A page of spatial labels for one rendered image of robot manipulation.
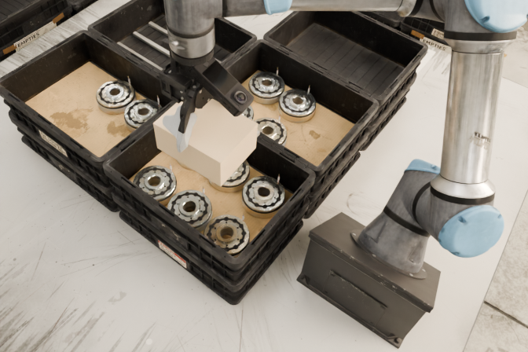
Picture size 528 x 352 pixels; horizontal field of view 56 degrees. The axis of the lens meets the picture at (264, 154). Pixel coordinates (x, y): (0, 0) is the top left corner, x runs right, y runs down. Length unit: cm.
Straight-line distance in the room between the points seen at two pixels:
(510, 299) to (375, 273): 129
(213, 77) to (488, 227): 57
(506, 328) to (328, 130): 118
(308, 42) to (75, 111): 74
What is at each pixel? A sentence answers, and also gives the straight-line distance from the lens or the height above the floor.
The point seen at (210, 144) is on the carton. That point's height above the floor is 113.
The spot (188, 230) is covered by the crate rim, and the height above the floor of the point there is 93.
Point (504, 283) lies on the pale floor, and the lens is 231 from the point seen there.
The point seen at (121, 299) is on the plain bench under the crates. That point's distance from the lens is 126.
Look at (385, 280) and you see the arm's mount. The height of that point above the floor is 94.
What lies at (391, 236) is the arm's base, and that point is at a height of 92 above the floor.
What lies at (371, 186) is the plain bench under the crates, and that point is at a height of 70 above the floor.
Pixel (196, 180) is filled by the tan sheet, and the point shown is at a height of 83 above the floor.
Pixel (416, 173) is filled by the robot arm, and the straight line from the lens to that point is 111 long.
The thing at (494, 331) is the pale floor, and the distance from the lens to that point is 220.
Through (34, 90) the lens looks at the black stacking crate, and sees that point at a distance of 151.
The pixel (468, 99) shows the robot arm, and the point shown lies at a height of 125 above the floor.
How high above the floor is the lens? 185
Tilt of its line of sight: 52 degrees down
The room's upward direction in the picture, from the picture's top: 6 degrees clockwise
